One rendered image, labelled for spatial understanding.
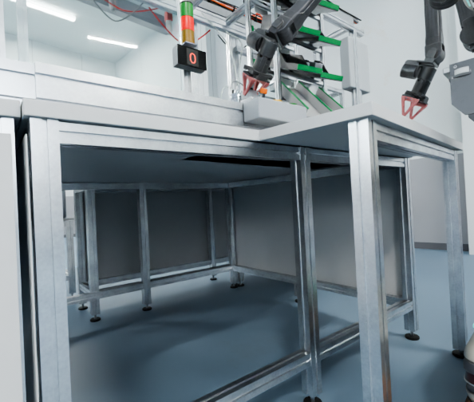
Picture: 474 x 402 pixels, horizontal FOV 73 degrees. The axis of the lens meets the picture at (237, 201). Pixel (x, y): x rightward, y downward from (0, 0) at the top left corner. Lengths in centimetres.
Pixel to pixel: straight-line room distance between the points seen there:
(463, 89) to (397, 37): 380
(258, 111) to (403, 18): 420
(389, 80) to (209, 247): 323
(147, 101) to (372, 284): 67
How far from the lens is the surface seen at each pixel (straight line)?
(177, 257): 274
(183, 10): 138
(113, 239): 253
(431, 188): 446
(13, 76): 79
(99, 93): 80
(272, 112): 98
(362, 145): 76
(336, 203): 188
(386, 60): 492
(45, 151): 68
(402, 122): 92
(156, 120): 74
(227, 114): 96
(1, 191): 68
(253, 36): 130
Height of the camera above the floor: 66
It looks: 1 degrees up
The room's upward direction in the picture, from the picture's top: 3 degrees counter-clockwise
